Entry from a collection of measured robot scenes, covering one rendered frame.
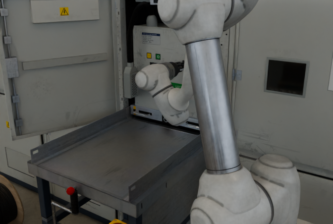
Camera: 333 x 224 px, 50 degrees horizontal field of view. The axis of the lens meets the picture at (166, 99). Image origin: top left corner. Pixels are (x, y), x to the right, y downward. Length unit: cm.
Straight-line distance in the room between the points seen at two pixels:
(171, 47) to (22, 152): 165
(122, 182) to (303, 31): 96
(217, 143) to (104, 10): 126
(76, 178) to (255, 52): 95
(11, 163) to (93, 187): 185
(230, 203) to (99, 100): 130
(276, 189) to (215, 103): 33
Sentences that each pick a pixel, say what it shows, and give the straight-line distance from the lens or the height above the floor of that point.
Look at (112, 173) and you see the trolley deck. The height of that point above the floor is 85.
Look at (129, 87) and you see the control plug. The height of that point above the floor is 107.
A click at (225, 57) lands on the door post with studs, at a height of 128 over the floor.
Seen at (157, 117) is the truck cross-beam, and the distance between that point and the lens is 205.
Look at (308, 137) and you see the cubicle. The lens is 169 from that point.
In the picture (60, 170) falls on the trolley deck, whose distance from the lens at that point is 164.
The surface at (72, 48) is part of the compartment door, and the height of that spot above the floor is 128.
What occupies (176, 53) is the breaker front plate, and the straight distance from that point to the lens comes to 190.
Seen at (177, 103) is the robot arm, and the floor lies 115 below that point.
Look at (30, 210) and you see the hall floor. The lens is 298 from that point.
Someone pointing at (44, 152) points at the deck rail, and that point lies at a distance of 176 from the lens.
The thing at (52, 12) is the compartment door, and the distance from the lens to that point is 194.
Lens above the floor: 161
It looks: 18 degrees down
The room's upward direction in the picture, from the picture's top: straight up
